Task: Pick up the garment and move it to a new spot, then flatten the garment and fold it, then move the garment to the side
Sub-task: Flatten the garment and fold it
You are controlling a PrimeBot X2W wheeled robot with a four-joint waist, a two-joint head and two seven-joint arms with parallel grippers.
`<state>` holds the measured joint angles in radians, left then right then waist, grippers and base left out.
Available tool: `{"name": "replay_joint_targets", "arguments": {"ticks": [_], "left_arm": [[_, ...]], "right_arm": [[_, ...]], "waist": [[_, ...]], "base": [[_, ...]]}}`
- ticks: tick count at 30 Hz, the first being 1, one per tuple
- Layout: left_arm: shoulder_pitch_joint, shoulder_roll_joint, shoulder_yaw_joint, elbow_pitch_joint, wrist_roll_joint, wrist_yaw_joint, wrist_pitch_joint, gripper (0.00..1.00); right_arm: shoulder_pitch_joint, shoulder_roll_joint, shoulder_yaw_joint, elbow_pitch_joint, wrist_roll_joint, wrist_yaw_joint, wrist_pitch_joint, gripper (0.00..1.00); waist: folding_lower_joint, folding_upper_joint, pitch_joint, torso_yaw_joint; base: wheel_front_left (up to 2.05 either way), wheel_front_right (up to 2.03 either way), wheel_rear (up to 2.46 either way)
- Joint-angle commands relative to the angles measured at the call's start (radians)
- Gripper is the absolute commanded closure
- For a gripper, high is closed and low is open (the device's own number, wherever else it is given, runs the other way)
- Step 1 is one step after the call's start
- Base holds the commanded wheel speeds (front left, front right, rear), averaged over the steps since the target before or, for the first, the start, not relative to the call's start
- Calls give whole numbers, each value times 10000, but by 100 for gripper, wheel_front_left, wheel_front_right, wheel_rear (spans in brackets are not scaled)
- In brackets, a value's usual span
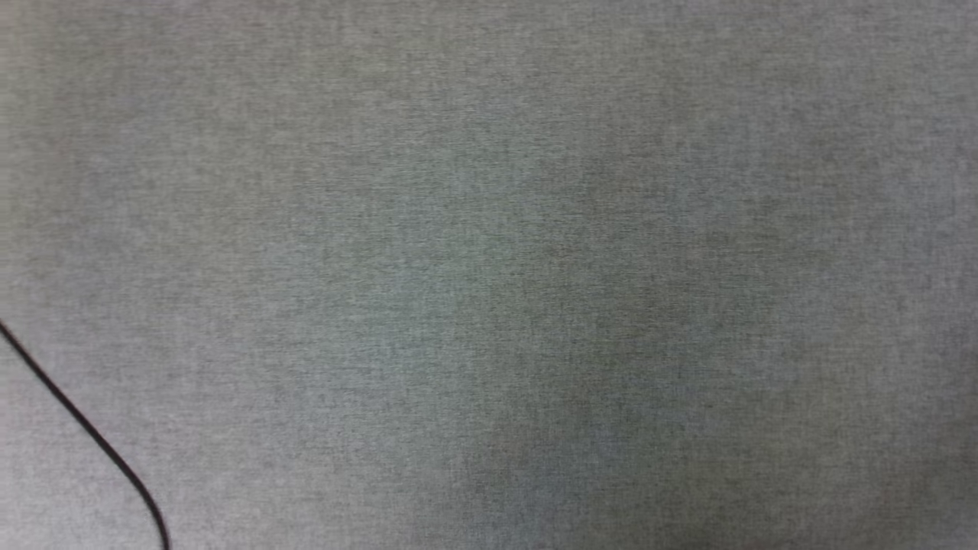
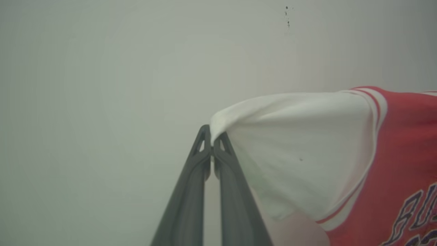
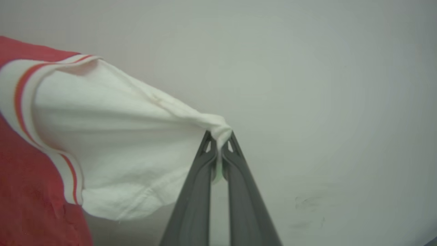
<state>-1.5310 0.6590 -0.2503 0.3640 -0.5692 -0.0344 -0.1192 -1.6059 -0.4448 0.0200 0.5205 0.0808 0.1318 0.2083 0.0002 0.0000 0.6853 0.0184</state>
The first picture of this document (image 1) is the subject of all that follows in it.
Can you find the grey fabric sofa cushion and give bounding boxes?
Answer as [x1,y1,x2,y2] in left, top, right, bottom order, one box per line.
[0,0,978,550]

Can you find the thin black cable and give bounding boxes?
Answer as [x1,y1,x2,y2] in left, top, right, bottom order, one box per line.
[0,321,170,550]

